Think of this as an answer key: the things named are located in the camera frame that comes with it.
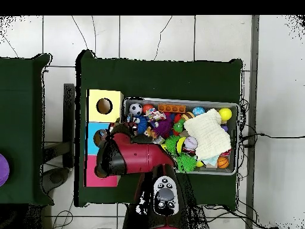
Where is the green puffer ball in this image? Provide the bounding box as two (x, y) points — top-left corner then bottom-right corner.
(176, 153), (198, 173)

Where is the cream waffle cloth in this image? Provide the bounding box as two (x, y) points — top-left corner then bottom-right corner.
(183, 109), (232, 161)

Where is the orange basketball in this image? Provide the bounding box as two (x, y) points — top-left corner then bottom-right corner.
(217, 156), (230, 169)

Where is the wooden box with three holes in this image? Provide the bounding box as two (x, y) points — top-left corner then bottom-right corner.
(84, 89), (125, 188)

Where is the blue puffer ball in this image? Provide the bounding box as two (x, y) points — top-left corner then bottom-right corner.
(136, 115), (149, 135)

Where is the purple spiky toy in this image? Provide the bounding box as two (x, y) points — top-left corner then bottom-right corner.
(153, 116), (173, 140)

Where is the soccer ball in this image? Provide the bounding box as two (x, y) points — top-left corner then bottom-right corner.
(129, 103), (143, 116)

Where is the orange plastic block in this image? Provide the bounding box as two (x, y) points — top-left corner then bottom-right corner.
(157, 104), (186, 113)

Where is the white baseball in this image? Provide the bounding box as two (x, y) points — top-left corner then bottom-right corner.
(183, 136), (198, 150)

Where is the dark green table cloth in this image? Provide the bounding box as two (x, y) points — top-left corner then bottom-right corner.
(74, 49), (244, 208)
(0, 53), (55, 206)

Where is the purple round object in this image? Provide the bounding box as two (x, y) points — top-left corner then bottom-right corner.
(0, 153), (11, 187)

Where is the silver wire mesh bin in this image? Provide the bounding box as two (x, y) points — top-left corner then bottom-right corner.
(120, 96), (239, 177)

